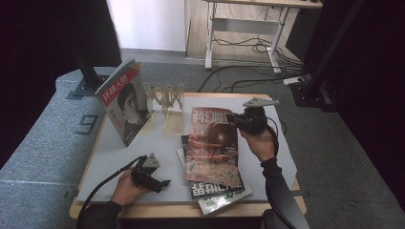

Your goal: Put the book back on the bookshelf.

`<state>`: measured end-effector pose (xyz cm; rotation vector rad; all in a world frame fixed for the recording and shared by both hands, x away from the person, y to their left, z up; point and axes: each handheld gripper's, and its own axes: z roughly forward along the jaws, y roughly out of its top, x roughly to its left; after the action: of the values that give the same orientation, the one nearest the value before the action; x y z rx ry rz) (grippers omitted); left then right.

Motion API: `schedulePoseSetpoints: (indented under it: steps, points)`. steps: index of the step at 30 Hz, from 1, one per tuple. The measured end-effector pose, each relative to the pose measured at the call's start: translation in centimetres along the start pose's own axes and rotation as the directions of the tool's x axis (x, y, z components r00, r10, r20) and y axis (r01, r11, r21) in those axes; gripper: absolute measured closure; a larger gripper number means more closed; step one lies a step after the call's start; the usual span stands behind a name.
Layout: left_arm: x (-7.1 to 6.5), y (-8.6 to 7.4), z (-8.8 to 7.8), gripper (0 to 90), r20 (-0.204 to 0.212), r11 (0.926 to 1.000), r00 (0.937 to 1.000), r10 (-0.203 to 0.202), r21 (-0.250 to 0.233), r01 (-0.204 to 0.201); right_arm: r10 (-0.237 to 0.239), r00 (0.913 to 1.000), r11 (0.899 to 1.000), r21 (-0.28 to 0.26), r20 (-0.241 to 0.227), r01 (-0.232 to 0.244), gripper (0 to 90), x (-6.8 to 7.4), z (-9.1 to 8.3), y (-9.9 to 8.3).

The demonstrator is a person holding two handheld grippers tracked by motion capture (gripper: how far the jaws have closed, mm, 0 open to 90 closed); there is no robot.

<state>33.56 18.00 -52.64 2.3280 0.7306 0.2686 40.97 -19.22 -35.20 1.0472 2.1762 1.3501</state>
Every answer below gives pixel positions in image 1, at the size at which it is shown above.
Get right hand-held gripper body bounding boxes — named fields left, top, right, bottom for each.
left=237, top=96, right=281, bottom=135

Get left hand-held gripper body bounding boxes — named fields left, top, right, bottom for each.
left=129, top=153, right=161, bottom=192

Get white green snow scene magazine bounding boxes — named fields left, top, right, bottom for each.
left=176, top=147, right=254, bottom=217

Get translucent beige expandable book rack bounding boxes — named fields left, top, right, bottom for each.
left=139, top=82, right=185, bottom=137

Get portrait cover magazine red label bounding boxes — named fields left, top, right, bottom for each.
left=95, top=57, right=154, bottom=148

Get person's left hand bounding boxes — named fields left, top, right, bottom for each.
left=110, top=168, right=151, bottom=207

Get person's right hand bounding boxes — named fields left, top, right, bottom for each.
left=239, top=125, right=277, bottom=163

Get white power strip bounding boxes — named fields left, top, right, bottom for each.
left=283, top=75, right=306, bottom=86

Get black metal stand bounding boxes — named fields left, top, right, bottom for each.
left=65, top=41, right=117, bottom=100
left=290, top=0, right=366, bottom=113

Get white metal-legged desk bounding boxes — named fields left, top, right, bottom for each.
left=203, top=0, right=323, bottom=74

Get person's right leg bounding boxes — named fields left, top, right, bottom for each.
left=262, top=208, right=283, bottom=229

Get black curtain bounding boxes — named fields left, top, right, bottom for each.
left=286, top=0, right=405, bottom=204
left=0, top=0, right=124, bottom=168

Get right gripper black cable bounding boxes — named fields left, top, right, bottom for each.
left=266, top=115, right=299, bottom=229

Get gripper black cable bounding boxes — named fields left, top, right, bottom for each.
left=266, top=115, right=299, bottom=229
left=78, top=156, right=144, bottom=221

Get bundle of black floor cables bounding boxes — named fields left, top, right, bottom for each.
left=197, top=6, right=307, bottom=94

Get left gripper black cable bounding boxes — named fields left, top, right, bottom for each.
left=78, top=156, right=144, bottom=221

